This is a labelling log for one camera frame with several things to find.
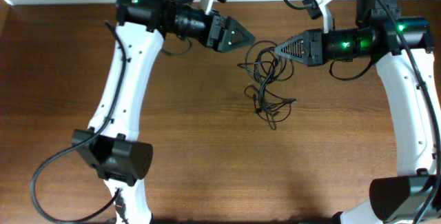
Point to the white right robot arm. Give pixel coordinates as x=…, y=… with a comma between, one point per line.
x=401, y=49

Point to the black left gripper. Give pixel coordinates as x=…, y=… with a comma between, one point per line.
x=216, y=34

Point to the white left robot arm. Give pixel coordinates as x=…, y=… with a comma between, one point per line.
x=110, y=145

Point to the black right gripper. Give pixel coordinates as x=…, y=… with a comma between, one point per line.
x=313, y=47

